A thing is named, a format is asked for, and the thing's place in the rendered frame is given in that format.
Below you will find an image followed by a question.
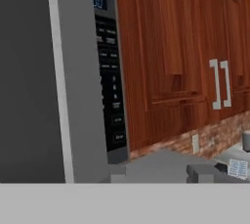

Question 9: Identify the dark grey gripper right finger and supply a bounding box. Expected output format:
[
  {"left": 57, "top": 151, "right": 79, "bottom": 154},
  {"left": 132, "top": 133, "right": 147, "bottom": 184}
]
[{"left": 186, "top": 163, "right": 250, "bottom": 184}]

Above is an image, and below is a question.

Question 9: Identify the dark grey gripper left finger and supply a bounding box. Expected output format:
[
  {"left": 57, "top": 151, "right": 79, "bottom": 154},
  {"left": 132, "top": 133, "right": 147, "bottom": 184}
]
[{"left": 108, "top": 163, "right": 128, "bottom": 184}]

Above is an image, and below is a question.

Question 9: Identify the grey microwave with black panel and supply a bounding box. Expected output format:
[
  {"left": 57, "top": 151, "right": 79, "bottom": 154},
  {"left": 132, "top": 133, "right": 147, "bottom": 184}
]
[{"left": 91, "top": 0, "right": 132, "bottom": 165}]

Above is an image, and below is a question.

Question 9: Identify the grey microwave door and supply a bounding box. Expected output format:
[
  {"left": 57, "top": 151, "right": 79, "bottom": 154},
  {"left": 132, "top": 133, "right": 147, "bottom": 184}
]
[{"left": 0, "top": 0, "right": 111, "bottom": 184}]

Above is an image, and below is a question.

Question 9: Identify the wide brown wooden cupboard door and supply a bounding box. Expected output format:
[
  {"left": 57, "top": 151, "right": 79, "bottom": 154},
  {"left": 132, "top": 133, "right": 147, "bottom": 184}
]
[{"left": 91, "top": 0, "right": 229, "bottom": 161}]

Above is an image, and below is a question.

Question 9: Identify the narrow brown wooden cupboard door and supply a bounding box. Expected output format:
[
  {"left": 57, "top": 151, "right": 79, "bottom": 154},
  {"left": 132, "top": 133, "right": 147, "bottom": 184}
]
[{"left": 222, "top": 0, "right": 250, "bottom": 118}]

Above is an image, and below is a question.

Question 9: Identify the white packet with blue print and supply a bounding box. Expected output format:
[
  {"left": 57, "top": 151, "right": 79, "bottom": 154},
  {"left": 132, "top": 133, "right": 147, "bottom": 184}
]
[{"left": 227, "top": 157, "right": 250, "bottom": 180}]

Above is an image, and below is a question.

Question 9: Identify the grey cylinder pot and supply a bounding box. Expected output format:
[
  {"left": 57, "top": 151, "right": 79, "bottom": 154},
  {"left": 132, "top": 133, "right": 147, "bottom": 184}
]
[{"left": 241, "top": 129, "right": 250, "bottom": 153}]

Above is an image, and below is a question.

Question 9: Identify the white wall socket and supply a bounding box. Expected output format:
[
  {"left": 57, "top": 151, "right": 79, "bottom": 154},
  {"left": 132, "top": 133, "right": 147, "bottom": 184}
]
[{"left": 191, "top": 132, "right": 200, "bottom": 155}]

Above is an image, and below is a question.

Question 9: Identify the pale grey cupboard handle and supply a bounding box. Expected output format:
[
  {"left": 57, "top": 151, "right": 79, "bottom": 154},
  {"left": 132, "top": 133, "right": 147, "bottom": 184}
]
[
  {"left": 208, "top": 59, "right": 223, "bottom": 111},
  {"left": 220, "top": 60, "right": 233, "bottom": 109}
]

